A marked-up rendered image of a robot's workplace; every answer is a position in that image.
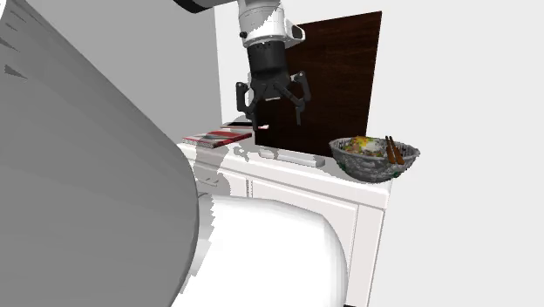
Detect red and grey book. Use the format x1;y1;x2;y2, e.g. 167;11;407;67
181;129;254;149

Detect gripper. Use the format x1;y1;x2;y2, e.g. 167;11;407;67
235;41;313;131

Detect brown chopstick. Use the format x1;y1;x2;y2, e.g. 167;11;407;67
388;135;405;166
384;135;398;166

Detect grey bowl of food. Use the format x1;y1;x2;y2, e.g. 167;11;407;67
329;135;421;184

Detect dark brown wooden board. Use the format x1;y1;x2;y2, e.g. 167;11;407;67
254;10;383;159

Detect white cabinet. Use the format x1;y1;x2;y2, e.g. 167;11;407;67
177;140;392;307

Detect white remote control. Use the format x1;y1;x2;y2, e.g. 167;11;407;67
276;152;327;168

